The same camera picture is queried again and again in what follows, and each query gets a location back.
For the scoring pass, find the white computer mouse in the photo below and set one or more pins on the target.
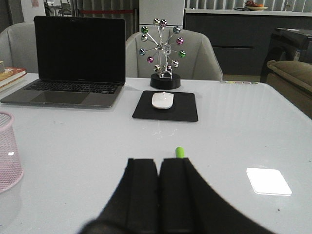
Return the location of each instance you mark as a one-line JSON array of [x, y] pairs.
[[162, 100]]

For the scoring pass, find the black side cabinet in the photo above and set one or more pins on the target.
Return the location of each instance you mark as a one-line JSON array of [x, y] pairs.
[[288, 44]]

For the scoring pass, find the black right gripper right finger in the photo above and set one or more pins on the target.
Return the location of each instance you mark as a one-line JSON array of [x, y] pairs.
[[189, 205]]

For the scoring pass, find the grey laptop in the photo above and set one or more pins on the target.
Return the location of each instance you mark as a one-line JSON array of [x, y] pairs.
[[81, 63]]

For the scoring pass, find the grey armchair left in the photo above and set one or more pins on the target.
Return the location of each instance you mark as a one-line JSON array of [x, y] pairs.
[[18, 47]]

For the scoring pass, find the olive sofa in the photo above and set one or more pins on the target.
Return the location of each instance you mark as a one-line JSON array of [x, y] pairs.
[[293, 80]]

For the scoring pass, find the pink mesh pen holder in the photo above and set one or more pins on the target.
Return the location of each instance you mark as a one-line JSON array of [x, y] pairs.
[[11, 170]]

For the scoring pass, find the fruit bowl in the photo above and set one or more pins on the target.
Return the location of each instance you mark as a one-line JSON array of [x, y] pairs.
[[254, 6]]

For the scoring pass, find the orange cover book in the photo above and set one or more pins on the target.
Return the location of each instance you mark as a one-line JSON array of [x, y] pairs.
[[12, 73]]

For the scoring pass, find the ferris wheel desk ornament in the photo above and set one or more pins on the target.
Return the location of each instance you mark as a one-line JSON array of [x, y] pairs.
[[163, 76]]

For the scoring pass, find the bottom cream book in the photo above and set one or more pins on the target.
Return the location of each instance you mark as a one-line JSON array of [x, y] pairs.
[[12, 83]]

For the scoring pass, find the grey armchair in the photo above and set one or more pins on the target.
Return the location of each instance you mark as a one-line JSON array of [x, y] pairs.
[[192, 50], [18, 47]]

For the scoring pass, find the green highlighter pen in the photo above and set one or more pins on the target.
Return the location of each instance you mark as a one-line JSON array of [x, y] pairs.
[[179, 152]]

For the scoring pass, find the dark counter cabinet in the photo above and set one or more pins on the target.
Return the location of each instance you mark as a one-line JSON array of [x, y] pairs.
[[240, 39]]

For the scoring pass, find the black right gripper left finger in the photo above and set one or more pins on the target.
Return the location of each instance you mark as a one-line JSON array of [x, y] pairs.
[[133, 207]]

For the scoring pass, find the grey armchair right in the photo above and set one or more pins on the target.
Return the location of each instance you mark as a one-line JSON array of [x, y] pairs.
[[192, 50]]

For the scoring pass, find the black mouse pad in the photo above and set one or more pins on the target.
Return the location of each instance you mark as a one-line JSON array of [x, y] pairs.
[[175, 106]]

